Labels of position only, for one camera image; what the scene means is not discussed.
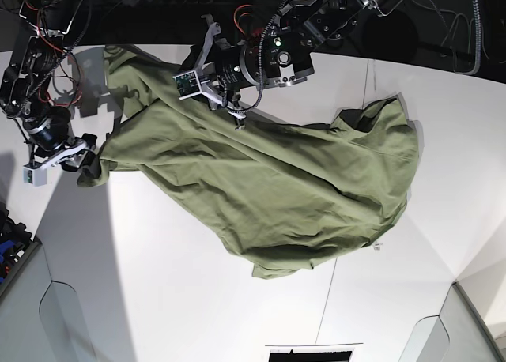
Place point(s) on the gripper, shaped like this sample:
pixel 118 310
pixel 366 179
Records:
pixel 220 68
pixel 50 143

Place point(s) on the green t-shirt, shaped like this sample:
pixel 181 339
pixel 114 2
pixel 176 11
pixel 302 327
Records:
pixel 282 196

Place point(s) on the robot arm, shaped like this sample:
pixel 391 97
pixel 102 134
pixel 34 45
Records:
pixel 54 29
pixel 279 57

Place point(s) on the blue and black clutter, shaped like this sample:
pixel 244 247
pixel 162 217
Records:
pixel 15 241

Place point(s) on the left grey table partition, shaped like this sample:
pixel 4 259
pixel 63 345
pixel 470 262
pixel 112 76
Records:
pixel 41 319

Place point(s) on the grey table partition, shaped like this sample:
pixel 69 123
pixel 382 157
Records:
pixel 457 333
pixel 41 319

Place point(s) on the black round stool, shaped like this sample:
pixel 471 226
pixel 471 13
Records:
pixel 391 38

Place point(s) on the right grey table partition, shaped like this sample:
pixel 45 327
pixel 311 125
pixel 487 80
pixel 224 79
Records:
pixel 457 333

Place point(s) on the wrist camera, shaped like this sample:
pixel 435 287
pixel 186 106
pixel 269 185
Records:
pixel 35 176
pixel 188 84

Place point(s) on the table cable hatch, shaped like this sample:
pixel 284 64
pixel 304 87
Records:
pixel 315 353

